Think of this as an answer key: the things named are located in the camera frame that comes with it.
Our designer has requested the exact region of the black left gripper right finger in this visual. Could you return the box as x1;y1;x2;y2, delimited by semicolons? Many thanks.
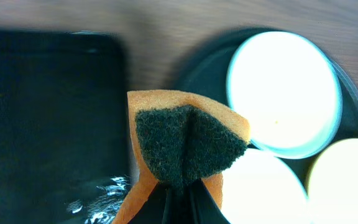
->
190;179;230;224

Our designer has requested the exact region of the black rectangular tray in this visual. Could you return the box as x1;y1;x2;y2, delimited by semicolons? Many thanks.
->
0;30;130;223

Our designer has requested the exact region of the black round tray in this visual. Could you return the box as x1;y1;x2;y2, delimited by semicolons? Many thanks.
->
172;27;358;184

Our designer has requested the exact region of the light green plate top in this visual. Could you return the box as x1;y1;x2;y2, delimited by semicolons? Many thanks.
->
226;31;343;159

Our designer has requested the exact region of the orange sponge with green scourer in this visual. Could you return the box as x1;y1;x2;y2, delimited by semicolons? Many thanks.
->
114;90;250;223

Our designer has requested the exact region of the yellow plate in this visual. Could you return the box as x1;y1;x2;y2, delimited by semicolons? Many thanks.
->
306;138;358;224

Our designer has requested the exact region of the light green plate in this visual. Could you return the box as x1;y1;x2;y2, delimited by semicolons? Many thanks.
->
226;31;343;159
221;148;311;224

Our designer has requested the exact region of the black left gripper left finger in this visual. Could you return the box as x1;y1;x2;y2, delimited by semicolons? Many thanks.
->
128;184;170;224

